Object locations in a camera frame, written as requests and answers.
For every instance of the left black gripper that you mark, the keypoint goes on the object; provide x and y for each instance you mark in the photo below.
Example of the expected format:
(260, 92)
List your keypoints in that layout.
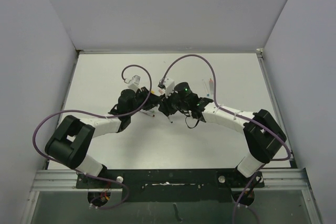
(152, 100)

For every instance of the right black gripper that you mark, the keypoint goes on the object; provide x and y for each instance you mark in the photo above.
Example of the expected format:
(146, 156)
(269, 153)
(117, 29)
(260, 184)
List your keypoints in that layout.
(165, 106)

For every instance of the sky blue capped pen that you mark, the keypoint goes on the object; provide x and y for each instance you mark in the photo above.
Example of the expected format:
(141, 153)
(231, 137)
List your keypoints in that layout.
(205, 87)

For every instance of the orange capped fat marker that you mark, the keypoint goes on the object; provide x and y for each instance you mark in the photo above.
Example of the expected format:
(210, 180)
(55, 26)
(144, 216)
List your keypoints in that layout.
(211, 86)

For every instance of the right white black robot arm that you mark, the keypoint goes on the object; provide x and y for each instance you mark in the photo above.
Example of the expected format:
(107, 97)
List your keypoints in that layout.
(263, 135)

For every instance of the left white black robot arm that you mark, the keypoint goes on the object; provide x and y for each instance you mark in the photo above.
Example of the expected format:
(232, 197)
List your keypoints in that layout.
(70, 142)

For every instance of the magenta capped pen lower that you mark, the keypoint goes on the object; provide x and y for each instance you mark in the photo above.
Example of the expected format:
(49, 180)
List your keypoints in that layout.
(148, 114)

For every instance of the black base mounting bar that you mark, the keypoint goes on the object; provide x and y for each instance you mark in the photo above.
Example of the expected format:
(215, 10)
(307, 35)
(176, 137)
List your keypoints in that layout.
(172, 185)

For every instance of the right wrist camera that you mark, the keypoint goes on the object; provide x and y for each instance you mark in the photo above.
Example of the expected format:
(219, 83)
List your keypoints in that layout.
(167, 85)

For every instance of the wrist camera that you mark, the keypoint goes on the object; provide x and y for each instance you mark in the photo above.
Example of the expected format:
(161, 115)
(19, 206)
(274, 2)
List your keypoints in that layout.
(133, 83)
(167, 85)

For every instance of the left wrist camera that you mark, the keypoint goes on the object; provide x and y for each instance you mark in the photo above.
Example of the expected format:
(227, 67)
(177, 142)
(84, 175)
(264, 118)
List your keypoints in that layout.
(133, 83)

